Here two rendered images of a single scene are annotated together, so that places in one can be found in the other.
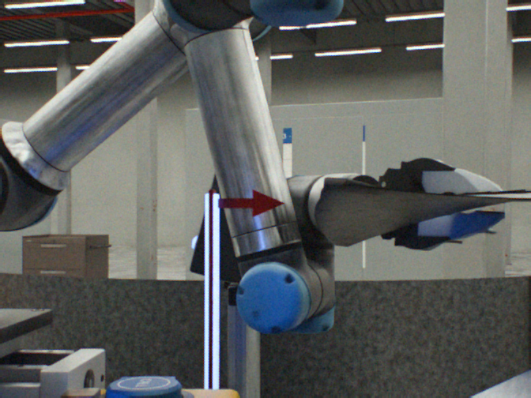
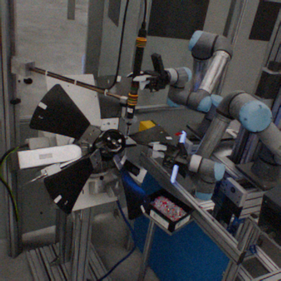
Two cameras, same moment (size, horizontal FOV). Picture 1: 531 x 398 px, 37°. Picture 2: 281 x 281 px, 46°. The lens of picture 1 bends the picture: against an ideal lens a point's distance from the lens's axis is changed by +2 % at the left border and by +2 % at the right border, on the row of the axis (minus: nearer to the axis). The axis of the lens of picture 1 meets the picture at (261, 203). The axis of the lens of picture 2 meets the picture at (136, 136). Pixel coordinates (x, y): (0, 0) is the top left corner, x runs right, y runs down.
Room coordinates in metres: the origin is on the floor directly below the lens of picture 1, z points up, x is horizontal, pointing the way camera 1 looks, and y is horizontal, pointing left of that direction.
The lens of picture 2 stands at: (1.80, -1.07, 1.93)
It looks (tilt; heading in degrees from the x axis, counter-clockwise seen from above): 28 degrees down; 144
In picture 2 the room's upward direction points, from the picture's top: 9 degrees clockwise
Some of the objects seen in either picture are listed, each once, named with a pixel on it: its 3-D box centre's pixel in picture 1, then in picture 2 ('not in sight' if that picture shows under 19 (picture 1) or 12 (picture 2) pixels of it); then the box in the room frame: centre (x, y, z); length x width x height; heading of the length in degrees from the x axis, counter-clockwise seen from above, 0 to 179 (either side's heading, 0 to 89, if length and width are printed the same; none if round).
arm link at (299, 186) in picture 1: (303, 208); (211, 169); (1.00, -0.05, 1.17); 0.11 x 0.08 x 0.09; 35
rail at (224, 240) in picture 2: not in sight; (182, 197); (0.78, 0.05, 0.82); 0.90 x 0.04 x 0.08; 178
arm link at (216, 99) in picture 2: not in sight; (215, 106); (0.48, 0.45, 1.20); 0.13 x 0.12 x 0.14; 31
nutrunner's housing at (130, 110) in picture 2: not in sight; (135, 76); (0.67, -0.30, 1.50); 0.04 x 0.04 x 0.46
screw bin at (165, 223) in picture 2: not in sight; (166, 209); (0.85, -0.11, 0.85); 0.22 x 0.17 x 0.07; 13
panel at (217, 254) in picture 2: not in sight; (170, 246); (0.78, 0.05, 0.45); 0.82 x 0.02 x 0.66; 178
